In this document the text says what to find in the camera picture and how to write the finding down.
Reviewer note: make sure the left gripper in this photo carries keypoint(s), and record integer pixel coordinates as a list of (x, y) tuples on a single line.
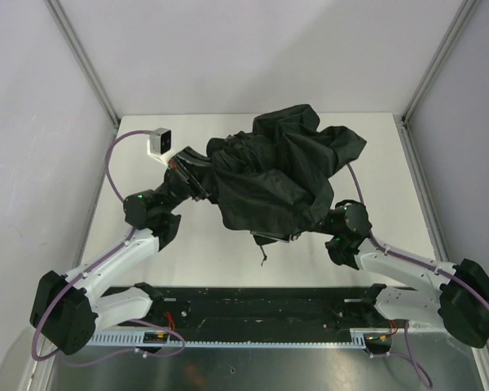
[(193, 173)]

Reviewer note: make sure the black folding umbrella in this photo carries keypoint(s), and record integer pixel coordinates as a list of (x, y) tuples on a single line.
[(274, 180)]

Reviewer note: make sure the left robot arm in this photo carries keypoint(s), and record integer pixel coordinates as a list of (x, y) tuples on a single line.
[(70, 308)]

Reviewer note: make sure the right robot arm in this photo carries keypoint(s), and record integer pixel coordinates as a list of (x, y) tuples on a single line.
[(442, 294)]

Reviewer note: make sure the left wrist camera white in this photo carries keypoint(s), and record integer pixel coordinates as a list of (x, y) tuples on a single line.
[(159, 145)]

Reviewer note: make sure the left aluminium frame post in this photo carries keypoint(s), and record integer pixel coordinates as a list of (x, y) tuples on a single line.
[(69, 34)]

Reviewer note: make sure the aluminium frame post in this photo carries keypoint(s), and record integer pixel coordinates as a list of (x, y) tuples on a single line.
[(69, 34), (463, 16)]

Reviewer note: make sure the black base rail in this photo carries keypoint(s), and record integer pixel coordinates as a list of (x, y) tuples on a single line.
[(338, 307)]

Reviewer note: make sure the right aluminium frame post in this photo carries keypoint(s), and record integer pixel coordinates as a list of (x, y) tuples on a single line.
[(463, 16)]

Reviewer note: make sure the grey cable duct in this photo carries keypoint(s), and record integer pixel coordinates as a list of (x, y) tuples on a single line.
[(139, 338)]

